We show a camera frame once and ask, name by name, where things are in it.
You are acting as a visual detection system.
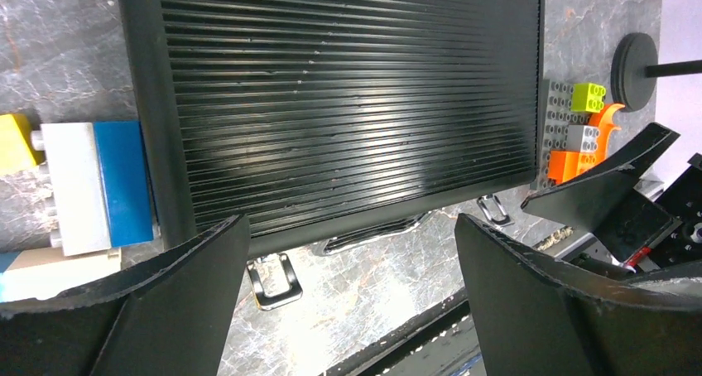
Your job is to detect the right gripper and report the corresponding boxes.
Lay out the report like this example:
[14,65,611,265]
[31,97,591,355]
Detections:
[521,123,701,277]

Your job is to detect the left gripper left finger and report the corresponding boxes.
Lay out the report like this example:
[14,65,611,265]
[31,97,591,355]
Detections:
[1,215,250,375]

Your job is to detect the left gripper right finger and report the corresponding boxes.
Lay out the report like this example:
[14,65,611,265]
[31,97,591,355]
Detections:
[454,214,701,375]

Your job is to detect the black poker case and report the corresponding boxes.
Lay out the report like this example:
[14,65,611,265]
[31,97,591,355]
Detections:
[118,0,546,267]

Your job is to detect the grey small lego brick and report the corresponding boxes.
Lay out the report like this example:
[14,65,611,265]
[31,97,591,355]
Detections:
[565,125,600,153]

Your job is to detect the orange curved track piece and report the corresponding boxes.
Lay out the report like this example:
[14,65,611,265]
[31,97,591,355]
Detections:
[547,102,627,186]

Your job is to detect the grey lego plate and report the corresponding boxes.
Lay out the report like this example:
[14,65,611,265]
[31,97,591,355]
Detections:
[530,79,590,190]

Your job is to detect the lime lego brick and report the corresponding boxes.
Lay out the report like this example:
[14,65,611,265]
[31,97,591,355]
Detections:
[570,83,607,113]

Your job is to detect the white blue block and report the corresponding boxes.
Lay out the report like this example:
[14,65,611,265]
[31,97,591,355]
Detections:
[1,248,122,302]

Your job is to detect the blue microphone on stand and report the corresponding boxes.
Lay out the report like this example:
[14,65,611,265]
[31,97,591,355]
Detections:
[610,32,701,113]

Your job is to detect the blue grey block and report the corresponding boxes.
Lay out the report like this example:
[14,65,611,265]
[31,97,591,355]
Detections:
[31,121,154,256]

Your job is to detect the yellow small block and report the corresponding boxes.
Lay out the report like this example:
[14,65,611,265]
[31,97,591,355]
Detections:
[1,113,46,176]

